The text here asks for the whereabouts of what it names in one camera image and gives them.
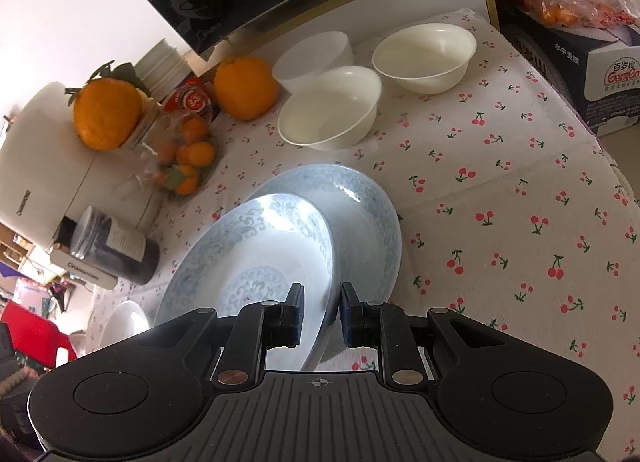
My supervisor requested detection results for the bag of small oranges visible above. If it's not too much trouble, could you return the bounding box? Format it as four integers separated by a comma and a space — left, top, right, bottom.
132, 112, 218, 198

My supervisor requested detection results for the dark glass jar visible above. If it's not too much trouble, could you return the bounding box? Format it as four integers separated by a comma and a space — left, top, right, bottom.
70, 205, 161, 285

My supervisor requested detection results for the white flat box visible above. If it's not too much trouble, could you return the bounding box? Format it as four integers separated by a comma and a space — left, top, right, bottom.
49, 242, 118, 291

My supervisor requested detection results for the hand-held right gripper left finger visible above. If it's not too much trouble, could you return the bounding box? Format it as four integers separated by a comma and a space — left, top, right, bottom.
150, 283, 306, 388

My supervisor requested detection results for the white glossy bowl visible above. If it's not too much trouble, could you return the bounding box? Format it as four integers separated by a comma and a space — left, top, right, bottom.
371, 22, 478, 94
277, 65, 383, 152

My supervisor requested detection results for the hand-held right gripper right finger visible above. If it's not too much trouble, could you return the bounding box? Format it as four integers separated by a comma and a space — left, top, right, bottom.
340, 282, 496, 386

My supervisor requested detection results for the black Ganten water box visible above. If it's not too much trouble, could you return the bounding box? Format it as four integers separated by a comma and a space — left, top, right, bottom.
500, 7, 640, 138

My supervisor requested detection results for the large orange with leaves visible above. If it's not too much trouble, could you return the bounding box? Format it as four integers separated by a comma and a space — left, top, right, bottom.
65, 61, 151, 152

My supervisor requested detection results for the cherry print tablecloth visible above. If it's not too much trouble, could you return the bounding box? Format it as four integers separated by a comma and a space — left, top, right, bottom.
87, 7, 640, 378

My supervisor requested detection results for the blue patterned plate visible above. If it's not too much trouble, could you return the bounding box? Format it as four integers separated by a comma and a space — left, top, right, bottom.
152, 193, 335, 373
243, 164, 402, 373

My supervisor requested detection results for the white matte bowl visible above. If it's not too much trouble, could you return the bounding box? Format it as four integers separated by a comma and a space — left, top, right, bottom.
271, 30, 354, 93

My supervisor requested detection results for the stack of white bowls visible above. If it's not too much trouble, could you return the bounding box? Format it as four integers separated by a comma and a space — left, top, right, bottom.
134, 38, 193, 95

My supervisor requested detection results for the white embossed plate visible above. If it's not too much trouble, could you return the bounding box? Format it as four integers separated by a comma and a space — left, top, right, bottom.
100, 300, 151, 348

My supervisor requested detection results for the white kitchen appliance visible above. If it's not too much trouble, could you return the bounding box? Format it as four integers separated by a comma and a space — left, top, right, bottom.
0, 81, 161, 250

